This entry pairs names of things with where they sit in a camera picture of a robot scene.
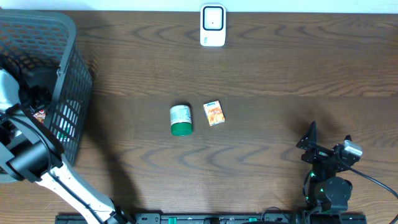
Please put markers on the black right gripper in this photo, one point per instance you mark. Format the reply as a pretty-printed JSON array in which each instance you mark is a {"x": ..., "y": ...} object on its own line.
[{"x": 319, "y": 152}]

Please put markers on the orange tissue pack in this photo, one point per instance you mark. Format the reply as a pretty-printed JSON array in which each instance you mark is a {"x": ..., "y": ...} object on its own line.
[{"x": 214, "y": 113}]

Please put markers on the green lid seasoning jar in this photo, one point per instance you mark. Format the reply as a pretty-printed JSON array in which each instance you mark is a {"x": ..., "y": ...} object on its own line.
[{"x": 181, "y": 120}]

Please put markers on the white green carton box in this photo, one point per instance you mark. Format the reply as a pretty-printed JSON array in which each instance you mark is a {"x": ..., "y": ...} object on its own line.
[{"x": 67, "y": 125}]

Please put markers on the red chocolate bar wrapper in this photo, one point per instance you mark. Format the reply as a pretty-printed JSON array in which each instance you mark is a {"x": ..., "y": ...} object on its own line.
[{"x": 40, "y": 116}]

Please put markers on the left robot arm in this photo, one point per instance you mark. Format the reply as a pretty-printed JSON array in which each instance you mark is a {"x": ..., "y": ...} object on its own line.
[{"x": 35, "y": 155}]

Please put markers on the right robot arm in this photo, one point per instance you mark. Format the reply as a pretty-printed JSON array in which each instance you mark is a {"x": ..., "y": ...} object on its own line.
[{"x": 326, "y": 194}]

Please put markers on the white barcode scanner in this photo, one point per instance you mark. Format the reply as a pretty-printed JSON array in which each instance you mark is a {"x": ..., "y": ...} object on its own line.
[{"x": 212, "y": 25}]

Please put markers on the grey plastic shopping basket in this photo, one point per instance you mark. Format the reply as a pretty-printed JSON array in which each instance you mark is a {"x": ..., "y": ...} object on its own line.
[{"x": 39, "y": 50}]

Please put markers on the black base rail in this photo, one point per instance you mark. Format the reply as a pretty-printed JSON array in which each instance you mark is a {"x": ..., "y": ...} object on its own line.
[{"x": 156, "y": 218}]

